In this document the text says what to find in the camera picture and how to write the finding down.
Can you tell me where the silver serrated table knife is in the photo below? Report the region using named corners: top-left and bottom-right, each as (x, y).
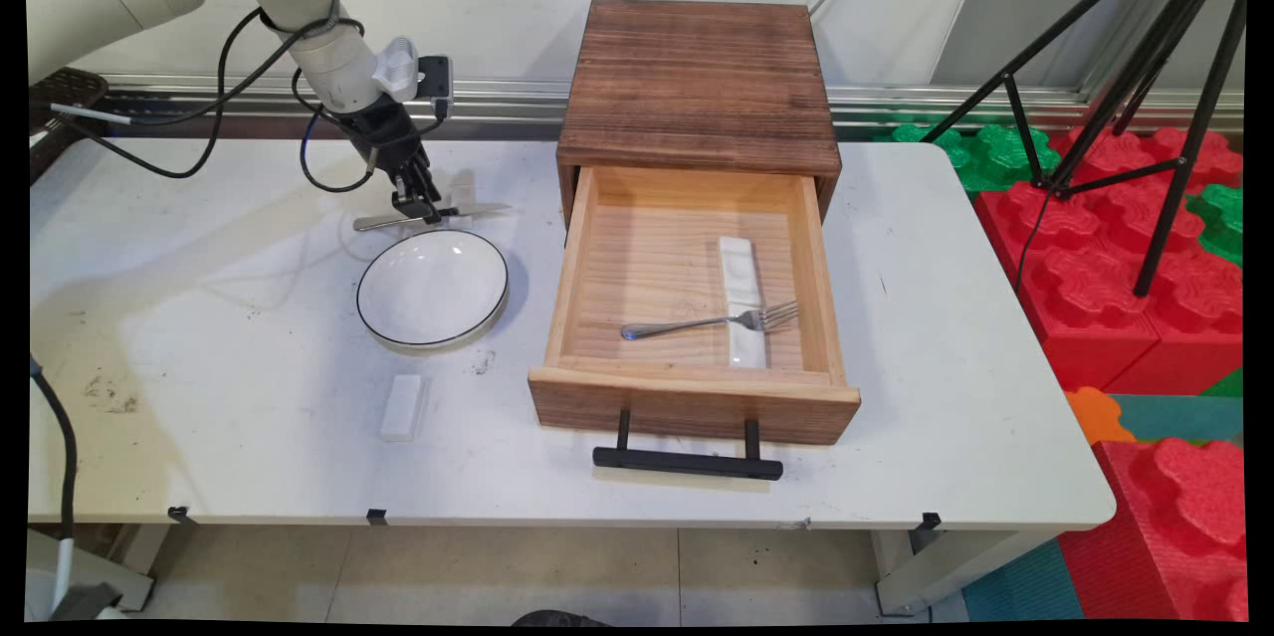
top-left (351, 203), bottom-right (512, 233)

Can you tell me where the silver metal fork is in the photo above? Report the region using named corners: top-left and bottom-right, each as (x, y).
top-left (620, 300), bottom-right (801, 341)

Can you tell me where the white bowl with dark rim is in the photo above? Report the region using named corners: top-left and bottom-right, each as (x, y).
top-left (355, 229), bottom-right (510, 351)

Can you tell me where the black cable with white sleeve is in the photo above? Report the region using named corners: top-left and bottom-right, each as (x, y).
top-left (40, 11), bottom-right (344, 127)

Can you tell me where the long black looping cable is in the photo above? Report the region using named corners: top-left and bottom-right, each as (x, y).
top-left (55, 7), bottom-right (268, 181)

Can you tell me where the silver aluminium window rail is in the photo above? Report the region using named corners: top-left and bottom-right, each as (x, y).
top-left (100, 74), bottom-right (1245, 141)

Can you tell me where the white table leg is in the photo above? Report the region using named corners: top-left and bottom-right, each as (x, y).
top-left (872, 527), bottom-right (1041, 617)
top-left (25, 525), bottom-right (172, 614)

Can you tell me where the dark wooden drawer cabinet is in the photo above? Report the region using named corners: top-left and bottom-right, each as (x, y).
top-left (556, 0), bottom-right (843, 219)

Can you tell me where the black drawer handle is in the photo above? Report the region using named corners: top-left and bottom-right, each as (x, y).
top-left (591, 407), bottom-right (785, 483)

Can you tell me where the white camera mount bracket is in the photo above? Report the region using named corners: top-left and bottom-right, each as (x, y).
top-left (372, 36), bottom-right (421, 104)

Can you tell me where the orange foam piece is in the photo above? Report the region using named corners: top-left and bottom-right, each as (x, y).
top-left (1063, 386), bottom-right (1138, 447)

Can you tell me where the large red foam block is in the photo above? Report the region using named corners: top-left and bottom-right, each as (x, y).
top-left (1058, 437), bottom-right (1250, 623)
top-left (973, 123), bottom-right (1245, 395)

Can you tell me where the brown wicker basket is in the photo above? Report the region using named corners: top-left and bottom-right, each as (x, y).
top-left (28, 67), bottom-right (109, 185)

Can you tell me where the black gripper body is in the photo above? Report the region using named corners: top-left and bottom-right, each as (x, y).
top-left (342, 99), bottom-right (431, 183)

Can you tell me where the black tripod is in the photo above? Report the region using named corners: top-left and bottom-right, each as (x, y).
top-left (921, 0), bottom-right (1251, 300)

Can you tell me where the light wooden drawer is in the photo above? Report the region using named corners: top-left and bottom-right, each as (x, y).
top-left (527, 166), bottom-right (862, 447)

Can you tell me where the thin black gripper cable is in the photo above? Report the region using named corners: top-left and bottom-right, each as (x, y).
top-left (291, 67), bottom-right (377, 195)

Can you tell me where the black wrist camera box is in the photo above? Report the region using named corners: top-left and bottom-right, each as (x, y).
top-left (417, 55), bottom-right (455, 125)

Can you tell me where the green foam block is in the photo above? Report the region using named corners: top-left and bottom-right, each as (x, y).
top-left (876, 121), bottom-right (1058, 195)
top-left (1186, 182), bottom-right (1245, 266)

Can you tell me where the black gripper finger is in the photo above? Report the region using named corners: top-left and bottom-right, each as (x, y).
top-left (391, 172), bottom-right (430, 223)
top-left (409, 161), bottom-right (445, 225)

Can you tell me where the teal foam mat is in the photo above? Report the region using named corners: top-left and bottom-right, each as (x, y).
top-left (959, 539), bottom-right (1086, 623)
top-left (1110, 392), bottom-right (1245, 445)

